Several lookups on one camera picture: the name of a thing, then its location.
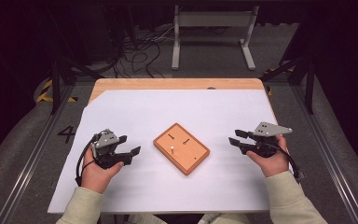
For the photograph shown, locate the white paper sheet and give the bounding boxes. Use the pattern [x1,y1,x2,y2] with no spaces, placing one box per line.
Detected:
[47,89,288,215]

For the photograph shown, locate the yellow black hazard tape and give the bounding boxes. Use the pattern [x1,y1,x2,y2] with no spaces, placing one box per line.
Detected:
[264,66,295,97]
[35,78,78,104]

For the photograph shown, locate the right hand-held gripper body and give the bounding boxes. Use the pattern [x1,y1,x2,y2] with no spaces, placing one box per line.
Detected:
[241,121,293,158]

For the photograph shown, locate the black metal stand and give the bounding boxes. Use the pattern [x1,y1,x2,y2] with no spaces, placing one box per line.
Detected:
[260,8,320,116]
[46,8,105,116]

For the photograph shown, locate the wooden photo frame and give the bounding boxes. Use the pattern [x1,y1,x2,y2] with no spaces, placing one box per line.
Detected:
[152,122,211,176]

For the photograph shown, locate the aluminium floor rail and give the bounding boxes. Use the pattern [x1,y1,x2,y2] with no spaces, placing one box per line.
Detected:
[292,83,358,224]
[0,83,76,224]

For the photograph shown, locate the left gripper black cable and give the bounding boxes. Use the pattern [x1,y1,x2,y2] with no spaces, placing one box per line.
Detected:
[75,133,101,187]

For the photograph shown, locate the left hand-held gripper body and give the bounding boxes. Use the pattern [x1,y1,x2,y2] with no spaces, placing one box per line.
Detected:
[91,128,134,170]

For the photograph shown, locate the tangle of black floor cables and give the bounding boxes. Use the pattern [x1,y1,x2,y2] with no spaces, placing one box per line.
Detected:
[113,26,176,78]

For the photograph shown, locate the person's left hand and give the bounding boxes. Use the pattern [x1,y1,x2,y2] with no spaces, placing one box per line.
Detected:
[81,147,125,194]

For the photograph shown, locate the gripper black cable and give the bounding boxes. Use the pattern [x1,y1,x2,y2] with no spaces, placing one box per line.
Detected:
[269,141,307,182]
[75,133,101,187]

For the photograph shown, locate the white metal stand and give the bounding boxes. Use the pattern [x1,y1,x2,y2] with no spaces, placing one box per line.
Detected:
[171,4,260,71]

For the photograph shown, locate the person's right hand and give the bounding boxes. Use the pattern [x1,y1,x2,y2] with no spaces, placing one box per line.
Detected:
[246,133,291,178]

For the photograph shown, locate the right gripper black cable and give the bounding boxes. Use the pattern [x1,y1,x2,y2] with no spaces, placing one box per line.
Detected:
[269,141,307,182]

